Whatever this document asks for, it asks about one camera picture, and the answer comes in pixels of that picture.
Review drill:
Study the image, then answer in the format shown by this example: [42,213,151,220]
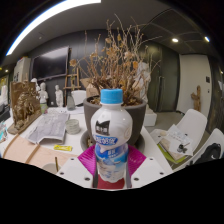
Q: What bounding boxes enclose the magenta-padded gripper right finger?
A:
[125,144,168,189]

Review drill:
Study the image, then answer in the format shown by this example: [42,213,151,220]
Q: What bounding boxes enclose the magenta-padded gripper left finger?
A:
[56,144,99,189]

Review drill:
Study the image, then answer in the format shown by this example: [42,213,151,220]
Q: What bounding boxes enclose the blue-capped white drink bottle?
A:
[90,88,134,184]

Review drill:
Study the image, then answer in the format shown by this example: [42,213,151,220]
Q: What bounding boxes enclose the brown stirring stick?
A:
[54,156,60,173]

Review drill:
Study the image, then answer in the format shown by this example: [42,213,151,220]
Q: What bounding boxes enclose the small yellow packet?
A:
[53,144,74,153]

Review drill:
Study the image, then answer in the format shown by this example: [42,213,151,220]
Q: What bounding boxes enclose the grey plant pot saucer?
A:
[79,129,147,154]

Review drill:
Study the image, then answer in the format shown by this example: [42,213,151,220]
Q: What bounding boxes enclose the small pale round cup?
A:
[64,118,81,135]

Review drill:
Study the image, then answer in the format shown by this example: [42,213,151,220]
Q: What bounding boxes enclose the stack of papers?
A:
[159,123,194,157]

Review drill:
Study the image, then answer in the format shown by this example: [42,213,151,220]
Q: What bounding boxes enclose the open printed magazine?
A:
[25,112,71,145]

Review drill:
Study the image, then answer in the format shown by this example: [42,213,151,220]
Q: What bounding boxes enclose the dried plant in grey pot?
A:
[69,13,161,146]

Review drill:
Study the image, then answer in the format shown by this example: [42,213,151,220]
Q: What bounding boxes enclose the clear spray bottle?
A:
[66,95,77,111]

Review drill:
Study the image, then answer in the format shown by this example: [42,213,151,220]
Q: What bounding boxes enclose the green-labelled clear bottle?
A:
[39,102,49,115]

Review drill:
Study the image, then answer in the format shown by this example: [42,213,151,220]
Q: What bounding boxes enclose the small white plaster figure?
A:
[54,84,64,108]
[39,82,49,104]

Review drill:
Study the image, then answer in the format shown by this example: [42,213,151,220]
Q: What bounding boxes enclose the brown cardboard box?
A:
[79,78,101,98]

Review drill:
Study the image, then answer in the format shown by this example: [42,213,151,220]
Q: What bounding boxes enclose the colourful picture book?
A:
[0,121,9,144]

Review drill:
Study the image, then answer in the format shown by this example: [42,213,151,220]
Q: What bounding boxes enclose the wooden easel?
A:
[63,67,82,106]

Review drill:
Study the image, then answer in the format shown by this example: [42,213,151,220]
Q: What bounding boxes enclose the wooden figure sculpture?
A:
[190,85,203,113]

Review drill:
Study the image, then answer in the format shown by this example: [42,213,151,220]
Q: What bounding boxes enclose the black case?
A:
[0,106,11,123]

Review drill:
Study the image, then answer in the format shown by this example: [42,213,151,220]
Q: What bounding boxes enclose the white plaster bust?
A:
[30,77,41,92]

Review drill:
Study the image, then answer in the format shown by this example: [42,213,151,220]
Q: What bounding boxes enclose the white cabinet with photos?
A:
[12,56,32,84]

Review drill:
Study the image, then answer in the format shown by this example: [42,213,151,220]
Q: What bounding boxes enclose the round ceiling spotlights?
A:
[171,35,211,44]

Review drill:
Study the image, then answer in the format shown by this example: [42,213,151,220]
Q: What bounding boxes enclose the black wall-mounted screen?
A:
[30,45,71,81]

